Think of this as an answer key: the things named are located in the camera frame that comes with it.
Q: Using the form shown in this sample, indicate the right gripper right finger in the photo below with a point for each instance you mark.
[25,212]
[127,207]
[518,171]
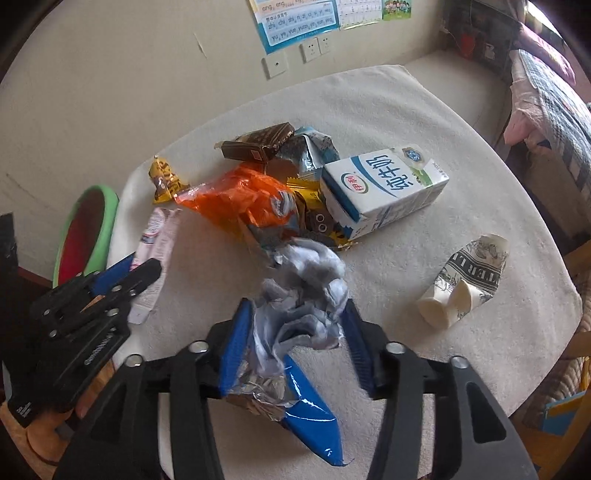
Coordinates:
[473,436]

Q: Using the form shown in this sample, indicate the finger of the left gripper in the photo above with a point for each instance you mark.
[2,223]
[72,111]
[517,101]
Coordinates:
[134,282]
[104,281]

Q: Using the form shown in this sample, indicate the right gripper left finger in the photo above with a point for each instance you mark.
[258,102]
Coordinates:
[118,438]

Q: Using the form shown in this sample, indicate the pale pink sachet wrapper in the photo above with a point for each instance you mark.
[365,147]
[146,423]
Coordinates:
[156,242]

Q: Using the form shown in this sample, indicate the small yellow candy wrapper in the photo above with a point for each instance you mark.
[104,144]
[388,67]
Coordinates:
[166,183]

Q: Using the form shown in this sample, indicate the orange plastic wrapper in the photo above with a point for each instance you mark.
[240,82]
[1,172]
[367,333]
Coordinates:
[243,196]

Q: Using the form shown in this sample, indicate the crushed paper cup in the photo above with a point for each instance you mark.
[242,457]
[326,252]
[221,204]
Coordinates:
[468,280]

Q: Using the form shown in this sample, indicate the blue foil snack bag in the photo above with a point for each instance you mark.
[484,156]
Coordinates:
[299,306]

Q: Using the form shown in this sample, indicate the brown chocolate wrapper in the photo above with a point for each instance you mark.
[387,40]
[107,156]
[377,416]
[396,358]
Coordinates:
[257,146]

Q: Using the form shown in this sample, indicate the yellow black snack wrapper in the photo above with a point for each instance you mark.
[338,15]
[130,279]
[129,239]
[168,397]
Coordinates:
[315,220]

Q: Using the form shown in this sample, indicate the light blue silver wrapper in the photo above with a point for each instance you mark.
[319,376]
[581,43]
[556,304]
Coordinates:
[309,150]

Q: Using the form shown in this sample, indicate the white blue milk carton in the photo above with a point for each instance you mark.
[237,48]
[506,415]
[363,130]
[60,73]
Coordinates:
[369,191]

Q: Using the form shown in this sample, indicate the green red trash bin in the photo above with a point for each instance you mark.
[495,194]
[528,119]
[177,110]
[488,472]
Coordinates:
[86,235]

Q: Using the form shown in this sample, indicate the white table cloth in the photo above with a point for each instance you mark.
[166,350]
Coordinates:
[513,340]

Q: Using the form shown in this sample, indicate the bed with plaid blanket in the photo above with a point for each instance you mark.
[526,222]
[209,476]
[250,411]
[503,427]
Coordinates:
[553,122]

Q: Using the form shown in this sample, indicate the pink pillow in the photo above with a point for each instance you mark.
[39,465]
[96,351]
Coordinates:
[531,42]

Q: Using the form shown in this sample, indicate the red container on shelf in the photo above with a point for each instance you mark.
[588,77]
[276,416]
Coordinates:
[467,45]

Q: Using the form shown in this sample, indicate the dark bedside shelf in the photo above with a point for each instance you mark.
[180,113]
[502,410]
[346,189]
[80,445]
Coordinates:
[495,30]

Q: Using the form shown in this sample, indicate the white wall socket left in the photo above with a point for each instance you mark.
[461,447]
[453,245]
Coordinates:
[275,64]

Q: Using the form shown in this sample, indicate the white wall socket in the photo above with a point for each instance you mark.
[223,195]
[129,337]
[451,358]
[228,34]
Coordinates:
[275,64]
[310,49]
[325,44]

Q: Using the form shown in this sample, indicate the white wall socket middle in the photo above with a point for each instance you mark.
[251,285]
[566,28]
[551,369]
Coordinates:
[310,49]

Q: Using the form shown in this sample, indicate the blue pinyin wall poster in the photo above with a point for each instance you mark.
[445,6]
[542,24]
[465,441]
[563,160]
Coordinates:
[284,22]

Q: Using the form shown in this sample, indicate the white wall socket right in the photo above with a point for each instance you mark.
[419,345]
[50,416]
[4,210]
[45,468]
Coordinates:
[325,44]

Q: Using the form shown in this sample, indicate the white chart wall poster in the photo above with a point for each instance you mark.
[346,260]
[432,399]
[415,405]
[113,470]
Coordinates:
[355,13]

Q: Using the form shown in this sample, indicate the green chart wall poster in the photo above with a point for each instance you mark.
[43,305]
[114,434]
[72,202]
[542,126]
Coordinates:
[396,10]

